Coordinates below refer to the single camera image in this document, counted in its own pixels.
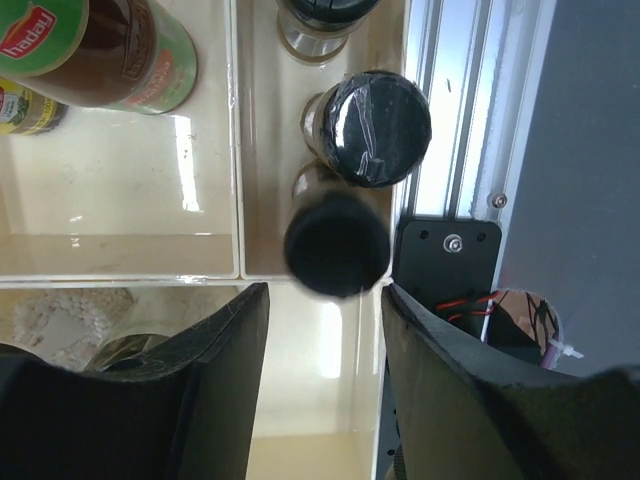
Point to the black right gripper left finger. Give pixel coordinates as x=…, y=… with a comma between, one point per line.
x=182, y=410

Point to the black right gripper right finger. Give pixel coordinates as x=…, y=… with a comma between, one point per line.
x=468, y=411

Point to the sesame seed shaker jar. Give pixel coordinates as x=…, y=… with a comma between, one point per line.
x=81, y=329

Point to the dark pepper grinder jar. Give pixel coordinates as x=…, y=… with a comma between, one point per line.
x=373, y=128

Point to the yellow label sauce bottle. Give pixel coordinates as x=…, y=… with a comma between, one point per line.
x=25, y=112

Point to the cream divided organizer box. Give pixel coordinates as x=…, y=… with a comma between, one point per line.
x=184, y=208

